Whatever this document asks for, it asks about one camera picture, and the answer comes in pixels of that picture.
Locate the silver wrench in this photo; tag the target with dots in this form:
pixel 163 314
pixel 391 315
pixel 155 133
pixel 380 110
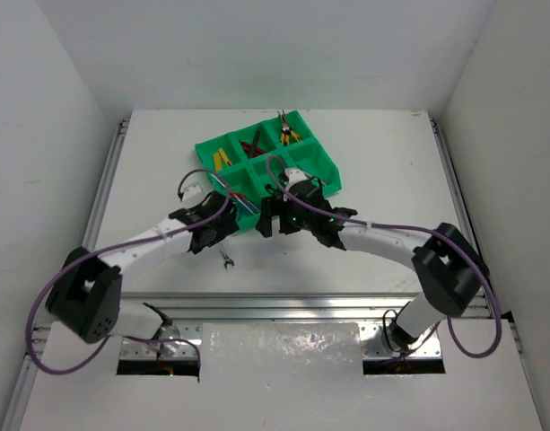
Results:
pixel 228 263

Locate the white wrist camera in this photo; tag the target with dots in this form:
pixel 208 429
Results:
pixel 294 175
pixel 191 193

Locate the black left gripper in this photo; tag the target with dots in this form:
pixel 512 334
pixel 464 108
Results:
pixel 230 215

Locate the blue screwdriver red collar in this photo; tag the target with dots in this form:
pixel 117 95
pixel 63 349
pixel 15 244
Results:
pixel 240 198

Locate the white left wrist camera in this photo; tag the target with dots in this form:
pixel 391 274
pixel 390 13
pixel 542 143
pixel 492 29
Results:
pixel 191 193

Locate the aluminium front rail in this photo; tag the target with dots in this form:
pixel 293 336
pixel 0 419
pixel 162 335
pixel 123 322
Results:
pixel 267 307

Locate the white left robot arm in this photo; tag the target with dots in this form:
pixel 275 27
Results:
pixel 87 298

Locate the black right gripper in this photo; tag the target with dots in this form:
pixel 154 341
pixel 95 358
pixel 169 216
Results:
pixel 274 206

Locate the red utility knife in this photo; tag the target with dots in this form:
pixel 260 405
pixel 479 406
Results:
pixel 245 147
pixel 255 143

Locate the white foreground cover panel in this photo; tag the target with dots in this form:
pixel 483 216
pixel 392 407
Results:
pixel 288 377

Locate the small yellow utility knife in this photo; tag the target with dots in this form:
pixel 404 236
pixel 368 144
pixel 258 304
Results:
pixel 225 157

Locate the yellow pliers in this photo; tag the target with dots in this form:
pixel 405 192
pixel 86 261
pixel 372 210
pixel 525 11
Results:
pixel 296 137
pixel 286 130

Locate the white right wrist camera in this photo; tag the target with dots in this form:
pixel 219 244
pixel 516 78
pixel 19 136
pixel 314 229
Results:
pixel 294 175

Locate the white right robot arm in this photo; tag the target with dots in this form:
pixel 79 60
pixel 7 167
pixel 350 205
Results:
pixel 449 270

